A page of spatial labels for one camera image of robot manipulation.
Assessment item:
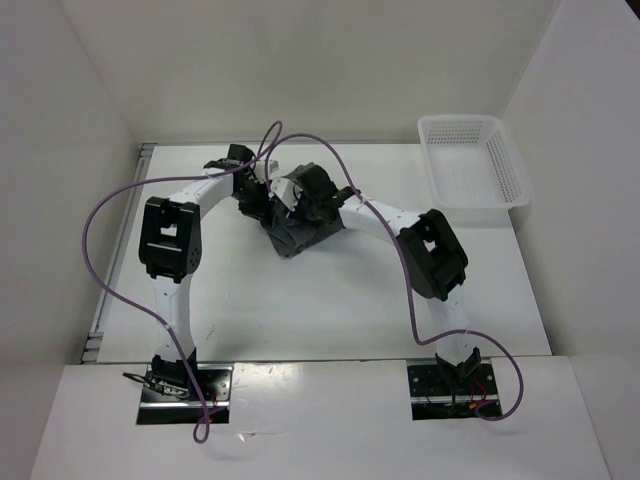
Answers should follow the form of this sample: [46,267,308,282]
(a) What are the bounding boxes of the grey shorts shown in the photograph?
[259,162,346,259]

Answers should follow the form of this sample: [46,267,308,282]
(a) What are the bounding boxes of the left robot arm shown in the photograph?
[138,144,279,400]

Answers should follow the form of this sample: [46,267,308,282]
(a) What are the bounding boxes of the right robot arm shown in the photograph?
[271,163,481,393]

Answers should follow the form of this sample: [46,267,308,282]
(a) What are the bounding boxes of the white plastic basket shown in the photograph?
[417,114,532,211]

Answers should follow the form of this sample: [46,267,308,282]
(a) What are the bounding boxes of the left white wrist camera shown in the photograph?
[253,159,279,184]

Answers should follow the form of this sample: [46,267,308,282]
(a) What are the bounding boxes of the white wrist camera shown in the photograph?
[253,159,279,184]
[270,177,303,211]

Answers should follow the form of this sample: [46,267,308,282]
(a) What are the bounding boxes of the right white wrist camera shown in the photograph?
[270,177,303,211]

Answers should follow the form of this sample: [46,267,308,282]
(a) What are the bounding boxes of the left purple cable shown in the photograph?
[81,121,284,444]

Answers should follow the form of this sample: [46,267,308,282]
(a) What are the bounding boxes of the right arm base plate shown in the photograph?
[407,359,503,421]

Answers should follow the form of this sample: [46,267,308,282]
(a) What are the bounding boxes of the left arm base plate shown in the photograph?
[136,364,233,426]

